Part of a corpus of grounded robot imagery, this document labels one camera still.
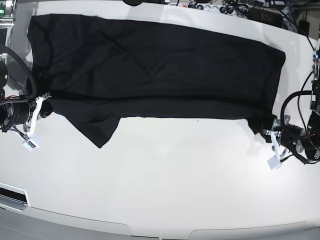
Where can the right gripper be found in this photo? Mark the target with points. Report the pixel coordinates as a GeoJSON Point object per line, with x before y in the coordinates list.
{"type": "Point", "coordinates": [21, 112]}

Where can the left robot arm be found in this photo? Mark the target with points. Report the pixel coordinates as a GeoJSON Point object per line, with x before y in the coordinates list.
{"type": "Point", "coordinates": [310, 87]}

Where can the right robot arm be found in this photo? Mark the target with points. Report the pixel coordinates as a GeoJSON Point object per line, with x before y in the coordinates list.
{"type": "Point", "coordinates": [16, 80]}

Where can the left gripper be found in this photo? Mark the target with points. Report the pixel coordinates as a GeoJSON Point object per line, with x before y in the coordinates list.
{"type": "Point", "coordinates": [292, 136]}

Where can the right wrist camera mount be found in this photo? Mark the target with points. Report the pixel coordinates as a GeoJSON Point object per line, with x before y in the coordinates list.
{"type": "Point", "coordinates": [27, 132]}

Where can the black power adapter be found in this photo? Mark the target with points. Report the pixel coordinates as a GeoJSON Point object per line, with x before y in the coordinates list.
{"type": "Point", "coordinates": [265, 17]}

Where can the white table slot bracket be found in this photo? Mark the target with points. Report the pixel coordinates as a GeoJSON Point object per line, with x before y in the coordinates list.
{"type": "Point", "coordinates": [14, 198]}

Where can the black t-shirt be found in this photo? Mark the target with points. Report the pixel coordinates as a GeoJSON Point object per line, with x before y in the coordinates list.
{"type": "Point", "coordinates": [99, 71]}

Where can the white power strip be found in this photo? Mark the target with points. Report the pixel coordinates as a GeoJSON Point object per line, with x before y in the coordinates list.
{"type": "Point", "coordinates": [226, 7]}

